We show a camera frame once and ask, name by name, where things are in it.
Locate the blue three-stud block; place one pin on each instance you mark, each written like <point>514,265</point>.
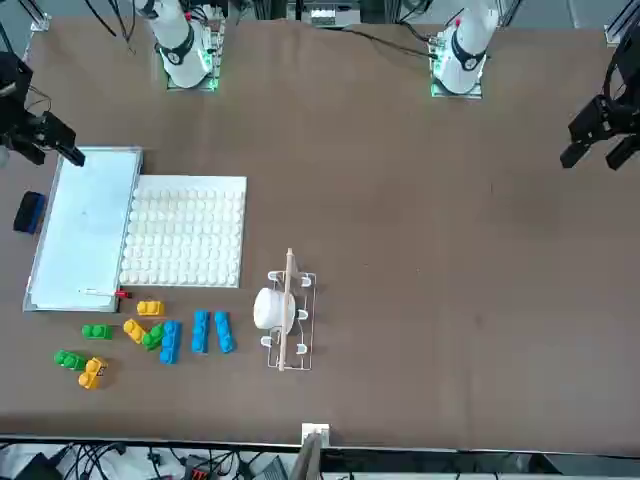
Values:
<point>170,342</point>
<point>225,332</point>
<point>200,332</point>

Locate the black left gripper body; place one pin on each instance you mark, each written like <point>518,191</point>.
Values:
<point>631,107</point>

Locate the green toy block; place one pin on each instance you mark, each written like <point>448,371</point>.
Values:
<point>97,331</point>
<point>69,360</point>
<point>154,338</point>

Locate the white whiteboard with grey frame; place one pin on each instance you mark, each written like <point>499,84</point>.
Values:
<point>80,225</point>

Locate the yellow block with printed tag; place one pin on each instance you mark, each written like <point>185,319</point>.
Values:
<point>92,374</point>

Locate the aluminium frame profile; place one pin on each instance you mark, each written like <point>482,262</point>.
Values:
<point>41,20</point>
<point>617,30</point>

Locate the wooden rod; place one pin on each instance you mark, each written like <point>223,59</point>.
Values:
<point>287,300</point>

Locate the white cup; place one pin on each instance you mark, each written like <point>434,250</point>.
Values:
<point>267,309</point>

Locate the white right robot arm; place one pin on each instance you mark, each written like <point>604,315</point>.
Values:
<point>180,55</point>

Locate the black and blue eraser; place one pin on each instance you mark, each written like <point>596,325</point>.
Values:
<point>29,212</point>

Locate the aluminium camera post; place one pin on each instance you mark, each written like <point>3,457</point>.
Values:
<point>312,450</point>

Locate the yellow two-stud block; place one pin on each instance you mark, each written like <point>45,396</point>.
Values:
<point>134,330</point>
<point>151,308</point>

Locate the white studded baseplate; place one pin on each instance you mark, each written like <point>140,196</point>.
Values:
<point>185,230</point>

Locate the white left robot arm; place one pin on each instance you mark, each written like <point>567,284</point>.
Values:
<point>465,50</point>

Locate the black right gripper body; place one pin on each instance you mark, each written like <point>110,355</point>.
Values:
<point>12,85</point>

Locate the white power strip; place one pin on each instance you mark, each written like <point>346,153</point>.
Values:
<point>325,16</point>

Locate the white pen with red cap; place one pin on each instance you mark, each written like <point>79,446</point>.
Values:
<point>100,292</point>

